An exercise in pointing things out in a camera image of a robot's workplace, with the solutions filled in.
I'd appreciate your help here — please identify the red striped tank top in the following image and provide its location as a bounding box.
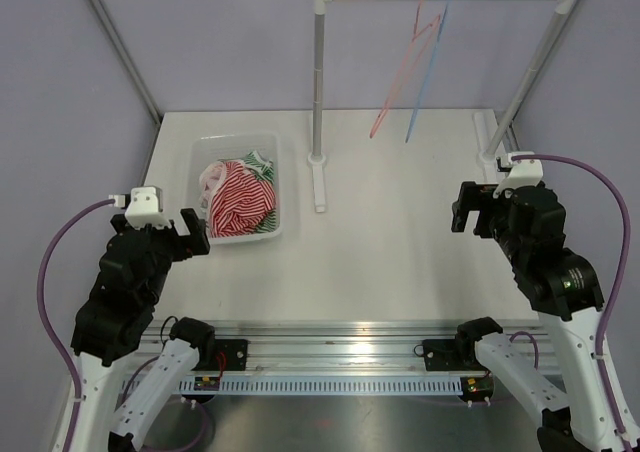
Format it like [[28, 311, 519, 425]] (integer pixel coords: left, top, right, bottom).
[[199, 157, 274, 239]]

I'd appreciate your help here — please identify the aluminium mounting rail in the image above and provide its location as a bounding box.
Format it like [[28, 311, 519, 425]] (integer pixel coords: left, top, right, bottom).
[[124, 319, 571, 376]]

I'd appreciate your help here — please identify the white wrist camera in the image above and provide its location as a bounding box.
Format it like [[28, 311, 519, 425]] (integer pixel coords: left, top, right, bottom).
[[108, 186, 171, 230], [493, 152, 543, 199]]

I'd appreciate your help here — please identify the clear plastic basket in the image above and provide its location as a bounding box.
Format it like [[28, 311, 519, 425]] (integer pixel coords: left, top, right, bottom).
[[184, 130, 285, 246]]

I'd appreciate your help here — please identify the green striped tank top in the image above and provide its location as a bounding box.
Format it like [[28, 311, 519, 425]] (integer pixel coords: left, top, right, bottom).
[[242, 150, 277, 233]]

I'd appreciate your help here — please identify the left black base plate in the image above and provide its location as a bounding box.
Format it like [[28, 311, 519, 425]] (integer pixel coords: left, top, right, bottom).
[[194, 339, 249, 372]]

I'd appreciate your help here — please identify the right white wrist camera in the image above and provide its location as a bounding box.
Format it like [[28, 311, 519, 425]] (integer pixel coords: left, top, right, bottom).
[[493, 152, 543, 199]]

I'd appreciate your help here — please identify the pink wire hanger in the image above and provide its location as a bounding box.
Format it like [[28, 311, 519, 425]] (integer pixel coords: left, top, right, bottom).
[[369, 0, 442, 139]]

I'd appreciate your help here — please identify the white slotted cable duct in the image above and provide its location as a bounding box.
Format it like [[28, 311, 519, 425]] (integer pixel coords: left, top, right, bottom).
[[177, 375, 462, 396]]

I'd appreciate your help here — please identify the purple cable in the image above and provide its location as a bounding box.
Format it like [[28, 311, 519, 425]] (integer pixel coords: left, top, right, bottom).
[[509, 153, 632, 438], [37, 198, 119, 452]]

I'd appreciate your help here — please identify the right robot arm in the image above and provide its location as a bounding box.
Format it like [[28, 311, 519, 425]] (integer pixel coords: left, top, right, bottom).
[[451, 182, 639, 451]]

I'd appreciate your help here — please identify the grey clothes rack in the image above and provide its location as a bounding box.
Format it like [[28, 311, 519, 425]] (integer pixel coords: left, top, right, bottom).
[[308, 0, 578, 213]]

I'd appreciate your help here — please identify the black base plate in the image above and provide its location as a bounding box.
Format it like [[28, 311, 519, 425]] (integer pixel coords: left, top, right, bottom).
[[194, 339, 249, 372], [413, 338, 484, 372]]

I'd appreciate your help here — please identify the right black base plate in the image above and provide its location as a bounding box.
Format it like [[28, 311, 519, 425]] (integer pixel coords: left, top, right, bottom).
[[413, 338, 484, 372]]

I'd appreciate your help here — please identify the blue wire hanger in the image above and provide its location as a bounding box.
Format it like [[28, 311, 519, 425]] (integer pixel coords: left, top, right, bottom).
[[405, 0, 452, 144]]

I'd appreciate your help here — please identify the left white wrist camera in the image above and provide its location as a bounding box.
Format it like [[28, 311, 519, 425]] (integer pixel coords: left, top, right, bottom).
[[108, 186, 171, 230]]

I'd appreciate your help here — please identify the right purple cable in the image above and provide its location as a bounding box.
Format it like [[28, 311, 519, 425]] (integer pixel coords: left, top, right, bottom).
[[509, 153, 632, 438]]

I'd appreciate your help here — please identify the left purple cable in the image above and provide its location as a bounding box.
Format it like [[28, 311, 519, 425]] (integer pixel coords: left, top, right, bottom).
[[37, 198, 119, 452]]

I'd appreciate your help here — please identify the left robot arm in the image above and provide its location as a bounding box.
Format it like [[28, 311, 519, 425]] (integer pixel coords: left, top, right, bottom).
[[53, 209, 216, 451]]

